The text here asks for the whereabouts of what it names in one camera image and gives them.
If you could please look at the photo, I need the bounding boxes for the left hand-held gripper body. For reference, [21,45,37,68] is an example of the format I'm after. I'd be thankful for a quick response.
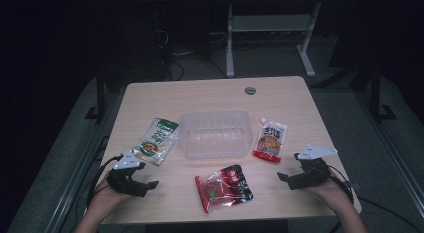
[106,151,149,198]

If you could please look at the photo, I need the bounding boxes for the white metal table frame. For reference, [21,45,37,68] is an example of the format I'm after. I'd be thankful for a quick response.
[225,1,323,79]

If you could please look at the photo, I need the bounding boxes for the clear plastic container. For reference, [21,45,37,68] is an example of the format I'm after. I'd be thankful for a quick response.
[178,109,254,160]

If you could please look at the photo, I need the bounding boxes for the metal floor rail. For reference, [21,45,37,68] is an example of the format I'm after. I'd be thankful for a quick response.
[6,87,129,233]
[353,89,424,211]

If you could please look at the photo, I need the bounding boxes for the bundle of floor cables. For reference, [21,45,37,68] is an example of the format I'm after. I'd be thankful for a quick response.
[164,47,228,81]

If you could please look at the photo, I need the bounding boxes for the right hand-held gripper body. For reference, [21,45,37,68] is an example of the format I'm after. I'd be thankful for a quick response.
[288,145,338,191]

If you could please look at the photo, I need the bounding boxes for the black floor cable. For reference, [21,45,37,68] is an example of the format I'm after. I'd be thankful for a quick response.
[358,196,424,229]

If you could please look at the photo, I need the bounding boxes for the green and white sauce packet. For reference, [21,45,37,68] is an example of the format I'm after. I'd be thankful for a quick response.
[132,117,180,167]

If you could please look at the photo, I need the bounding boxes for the hand-held gripper cable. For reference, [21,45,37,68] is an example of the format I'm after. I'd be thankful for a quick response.
[86,153,124,207]
[328,164,356,206]

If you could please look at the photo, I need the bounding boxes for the person's left hand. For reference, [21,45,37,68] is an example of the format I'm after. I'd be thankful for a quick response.
[94,177,134,209]

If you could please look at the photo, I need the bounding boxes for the black metal stand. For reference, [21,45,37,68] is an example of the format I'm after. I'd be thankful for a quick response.
[367,62,398,124]
[84,64,108,123]

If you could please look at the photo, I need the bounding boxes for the right hand-held gripper cable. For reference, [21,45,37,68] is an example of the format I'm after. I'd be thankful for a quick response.
[328,164,356,206]

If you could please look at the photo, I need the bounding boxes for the red and black snack packet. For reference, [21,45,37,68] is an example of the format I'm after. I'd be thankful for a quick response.
[194,164,254,215]

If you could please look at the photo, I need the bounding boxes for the person's right hand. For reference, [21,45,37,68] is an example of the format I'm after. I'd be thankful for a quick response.
[304,177,352,212]

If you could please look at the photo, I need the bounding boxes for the left hand-held gripper cable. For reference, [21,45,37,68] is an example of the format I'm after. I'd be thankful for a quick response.
[86,153,124,207]

